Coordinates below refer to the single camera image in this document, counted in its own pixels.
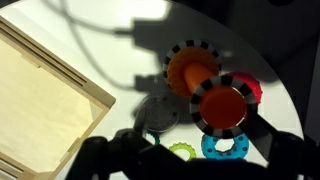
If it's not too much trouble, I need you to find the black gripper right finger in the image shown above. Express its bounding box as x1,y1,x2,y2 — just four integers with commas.
239,111,320,180

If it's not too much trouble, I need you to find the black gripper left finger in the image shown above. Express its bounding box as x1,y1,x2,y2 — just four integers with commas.
64,127,201,180

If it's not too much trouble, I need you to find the small black and white ring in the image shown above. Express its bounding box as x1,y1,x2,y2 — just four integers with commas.
188,74,259,140

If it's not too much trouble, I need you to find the light wooden tray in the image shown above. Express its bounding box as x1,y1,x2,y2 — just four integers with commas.
0,14,117,180

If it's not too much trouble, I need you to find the small teal ring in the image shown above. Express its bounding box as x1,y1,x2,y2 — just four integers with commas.
144,129,161,146

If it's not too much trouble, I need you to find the small lime green ring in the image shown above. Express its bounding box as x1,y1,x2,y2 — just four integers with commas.
167,141,198,163

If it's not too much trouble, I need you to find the clear transparent ring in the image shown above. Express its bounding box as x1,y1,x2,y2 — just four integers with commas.
134,93,181,134

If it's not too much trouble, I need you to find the red bumpy ring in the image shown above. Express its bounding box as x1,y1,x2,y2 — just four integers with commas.
225,71,264,106

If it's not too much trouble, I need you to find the blue bumpy ring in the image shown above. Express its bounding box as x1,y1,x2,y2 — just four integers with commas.
200,133,251,161

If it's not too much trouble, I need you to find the orange peg ring holder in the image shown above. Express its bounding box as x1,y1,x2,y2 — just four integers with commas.
183,63,248,131

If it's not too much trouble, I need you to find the large black and white ring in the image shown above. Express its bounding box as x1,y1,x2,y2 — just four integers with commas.
162,39,224,98

